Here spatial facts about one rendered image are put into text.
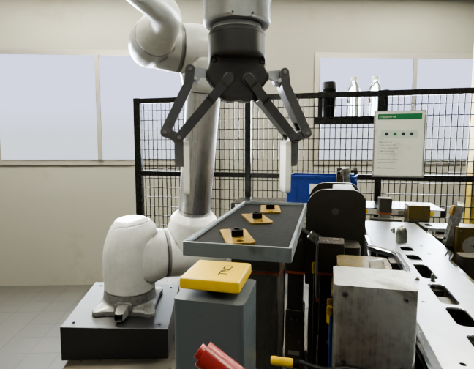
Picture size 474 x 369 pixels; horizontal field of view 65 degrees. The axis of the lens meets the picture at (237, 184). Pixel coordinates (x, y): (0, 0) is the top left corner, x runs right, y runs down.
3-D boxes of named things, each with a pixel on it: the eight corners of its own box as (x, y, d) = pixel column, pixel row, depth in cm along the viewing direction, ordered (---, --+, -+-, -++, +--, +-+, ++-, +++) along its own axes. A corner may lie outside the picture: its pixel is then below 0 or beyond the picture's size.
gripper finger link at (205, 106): (237, 77, 47) (229, 70, 47) (179, 143, 47) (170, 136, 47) (232, 83, 51) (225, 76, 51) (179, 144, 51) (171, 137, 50)
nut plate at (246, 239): (256, 244, 47) (256, 235, 47) (227, 245, 47) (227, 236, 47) (244, 230, 56) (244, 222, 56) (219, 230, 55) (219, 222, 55)
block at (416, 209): (426, 296, 146) (431, 206, 142) (404, 293, 148) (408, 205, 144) (420, 288, 154) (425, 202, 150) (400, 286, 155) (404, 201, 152)
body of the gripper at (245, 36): (206, 18, 44) (207, 97, 45) (276, 22, 45) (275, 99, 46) (202, 36, 51) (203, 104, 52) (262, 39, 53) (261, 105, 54)
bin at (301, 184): (355, 206, 158) (355, 176, 157) (284, 203, 169) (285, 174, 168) (356, 201, 174) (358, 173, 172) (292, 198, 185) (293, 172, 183)
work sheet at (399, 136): (423, 177, 170) (426, 109, 167) (371, 176, 176) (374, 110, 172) (422, 177, 172) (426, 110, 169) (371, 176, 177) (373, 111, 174)
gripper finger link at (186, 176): (189, 140, 47) (183, 140, 47) (189, 195, 48) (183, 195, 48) (189, 140, 50) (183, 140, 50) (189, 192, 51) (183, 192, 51)
